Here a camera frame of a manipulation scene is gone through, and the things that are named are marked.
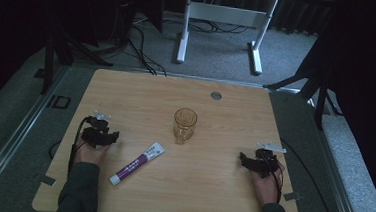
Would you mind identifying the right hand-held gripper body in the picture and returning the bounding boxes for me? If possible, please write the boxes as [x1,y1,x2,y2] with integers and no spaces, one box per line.
[251,141,289,180]

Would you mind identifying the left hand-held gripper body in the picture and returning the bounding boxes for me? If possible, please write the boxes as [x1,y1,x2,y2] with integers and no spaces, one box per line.
[80,109,113,150]

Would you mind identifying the purple and white toothpaste tube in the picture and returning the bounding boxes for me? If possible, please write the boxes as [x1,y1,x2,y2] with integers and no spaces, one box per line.
[108,138,167,190]

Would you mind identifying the clear amber glass mug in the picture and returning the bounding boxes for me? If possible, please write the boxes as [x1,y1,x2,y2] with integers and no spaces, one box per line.
[171,106,200,147]

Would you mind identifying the person's left hand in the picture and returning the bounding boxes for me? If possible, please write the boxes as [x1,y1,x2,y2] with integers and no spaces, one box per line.
[73,136,111,168]

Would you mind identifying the person's right hand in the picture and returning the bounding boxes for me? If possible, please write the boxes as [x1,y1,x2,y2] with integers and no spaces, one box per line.
[247,158,286,208]

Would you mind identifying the grey tape piece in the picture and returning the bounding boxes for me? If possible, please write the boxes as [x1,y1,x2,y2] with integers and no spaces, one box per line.
[31,172,58,188]
[282,191,303,203]

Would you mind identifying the black tripod stand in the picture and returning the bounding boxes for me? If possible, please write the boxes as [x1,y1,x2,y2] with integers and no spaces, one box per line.
[39,15,117,101]
[260,20,350,133]

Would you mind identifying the black computer tower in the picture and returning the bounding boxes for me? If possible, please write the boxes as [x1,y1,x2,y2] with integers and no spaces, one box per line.
[108,0,138,46]

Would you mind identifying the right hand-held gripper black cable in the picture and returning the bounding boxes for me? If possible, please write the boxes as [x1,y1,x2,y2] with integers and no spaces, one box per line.
[268,163,286,205]

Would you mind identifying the thin black cable on mat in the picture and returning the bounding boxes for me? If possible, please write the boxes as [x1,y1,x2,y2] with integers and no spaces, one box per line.
[275,138,344,212]

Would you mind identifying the looped black cable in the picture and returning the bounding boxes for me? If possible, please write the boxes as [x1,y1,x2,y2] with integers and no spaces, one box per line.
[47,138,62,161]

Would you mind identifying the long metal floor rail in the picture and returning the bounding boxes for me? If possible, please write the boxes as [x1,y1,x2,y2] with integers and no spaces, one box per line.
[0,60,71,209]
[297,93,375,212]

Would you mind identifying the black floor cables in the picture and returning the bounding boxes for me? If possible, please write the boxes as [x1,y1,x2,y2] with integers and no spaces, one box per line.
[124,23,172,77]

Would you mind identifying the tangled cables under desk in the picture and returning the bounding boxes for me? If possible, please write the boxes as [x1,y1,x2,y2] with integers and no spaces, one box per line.
[162,14,251,37]

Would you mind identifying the white metal desk frame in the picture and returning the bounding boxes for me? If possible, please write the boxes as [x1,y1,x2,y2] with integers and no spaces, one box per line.
[175,0,280,77]

